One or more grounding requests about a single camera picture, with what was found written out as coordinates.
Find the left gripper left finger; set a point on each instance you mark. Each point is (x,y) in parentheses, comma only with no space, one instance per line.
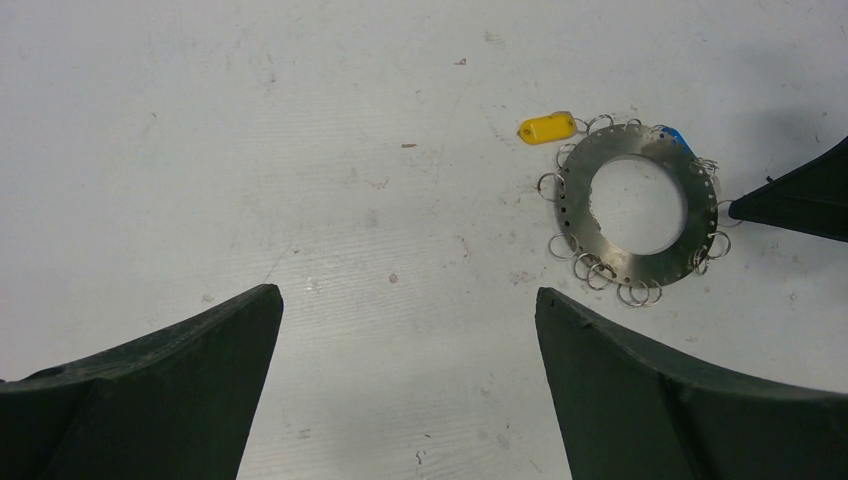
(177,403)

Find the yellow key tag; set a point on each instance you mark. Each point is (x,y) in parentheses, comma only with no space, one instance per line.
(554,127)

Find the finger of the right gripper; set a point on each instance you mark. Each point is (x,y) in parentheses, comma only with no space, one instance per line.
(811,199)

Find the perforated metal keyring disc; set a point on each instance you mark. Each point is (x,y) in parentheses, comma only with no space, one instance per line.
(639,278)

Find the blue key tag on disc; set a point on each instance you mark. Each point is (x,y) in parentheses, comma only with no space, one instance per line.
(676,138)

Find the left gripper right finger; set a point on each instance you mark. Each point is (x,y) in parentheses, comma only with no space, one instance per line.
(630,407)

